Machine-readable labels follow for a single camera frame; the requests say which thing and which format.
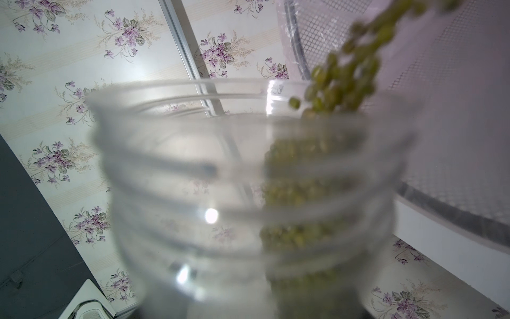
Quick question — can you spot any clear jar with beans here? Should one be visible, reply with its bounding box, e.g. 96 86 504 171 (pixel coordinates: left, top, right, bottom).
86 79 421 318

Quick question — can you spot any mesh bin with pink bag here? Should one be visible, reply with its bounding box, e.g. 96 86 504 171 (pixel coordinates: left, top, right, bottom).
276 0 510 250

